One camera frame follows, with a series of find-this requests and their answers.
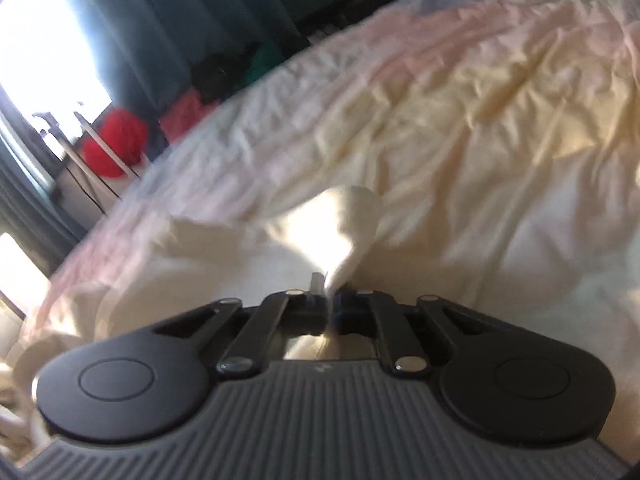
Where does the bright window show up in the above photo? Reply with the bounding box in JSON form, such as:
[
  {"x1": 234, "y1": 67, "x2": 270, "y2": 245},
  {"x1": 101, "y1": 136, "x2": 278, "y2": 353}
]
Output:
[{"x1": 0, "y1": 0, "x2": 112, "y2": 137}]

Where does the pink red cloth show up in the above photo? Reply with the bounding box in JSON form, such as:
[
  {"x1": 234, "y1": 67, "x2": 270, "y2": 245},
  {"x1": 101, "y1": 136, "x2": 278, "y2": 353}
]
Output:
[{"x1": 159, "y1": 87, "x2": 221, "y2": 143}]

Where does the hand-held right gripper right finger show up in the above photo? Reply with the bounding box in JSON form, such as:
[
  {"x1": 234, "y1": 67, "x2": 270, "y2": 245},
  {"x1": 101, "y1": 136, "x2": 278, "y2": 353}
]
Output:
[{"x1": 334, "y1": 288, "x2": 488, "y2": 377}]

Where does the red fluffy cloth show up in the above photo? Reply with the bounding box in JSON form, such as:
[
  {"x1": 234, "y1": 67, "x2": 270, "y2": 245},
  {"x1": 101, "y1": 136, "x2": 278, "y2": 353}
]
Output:
[{"x1": 81, "y1": 108, "x2": 150, "y2": 179}]

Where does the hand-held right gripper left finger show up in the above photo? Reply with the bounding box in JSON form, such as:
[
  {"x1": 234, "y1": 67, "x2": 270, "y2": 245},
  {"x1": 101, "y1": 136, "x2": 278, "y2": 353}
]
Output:
[{"x1": 154, "y1": 288, "x2": 327, "y2": 376}]

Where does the pastel patterned bed sheet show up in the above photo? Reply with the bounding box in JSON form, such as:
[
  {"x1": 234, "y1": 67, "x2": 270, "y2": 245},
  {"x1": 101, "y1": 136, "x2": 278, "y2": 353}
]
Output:
[{"x1": 15, "y1": 0, "x2": 640, "y2": 356}]

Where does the teal curtain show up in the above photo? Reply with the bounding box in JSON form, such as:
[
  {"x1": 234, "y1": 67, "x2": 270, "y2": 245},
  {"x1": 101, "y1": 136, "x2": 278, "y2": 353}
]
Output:
[{"x1": 37, "y1": 0, "x2": 311, "y2": 121}]

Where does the cream white garment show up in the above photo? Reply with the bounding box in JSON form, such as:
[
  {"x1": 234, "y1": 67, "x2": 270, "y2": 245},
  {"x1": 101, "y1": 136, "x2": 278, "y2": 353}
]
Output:
[{"x1": 10, "y1": 185, "x2": 640, "y2": 461}]

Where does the white drying rack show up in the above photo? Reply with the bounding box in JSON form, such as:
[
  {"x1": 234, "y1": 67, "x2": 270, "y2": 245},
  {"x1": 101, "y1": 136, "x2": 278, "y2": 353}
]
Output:
[{"x1": 31, "y1": 109, "x2": 143, "y2": 217}]

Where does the black cloth pile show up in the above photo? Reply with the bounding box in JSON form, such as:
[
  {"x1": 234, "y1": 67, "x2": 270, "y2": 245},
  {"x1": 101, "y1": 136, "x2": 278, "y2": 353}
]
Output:
[{"x1": 192, "y1": 42, "x2": 258, "y2": 103}]

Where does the green cloth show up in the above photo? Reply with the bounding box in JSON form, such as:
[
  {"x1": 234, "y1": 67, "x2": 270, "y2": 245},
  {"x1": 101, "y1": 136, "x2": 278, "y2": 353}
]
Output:
[{"x1": 243, "y1": 37, "x2": 296, "y2": 86}]

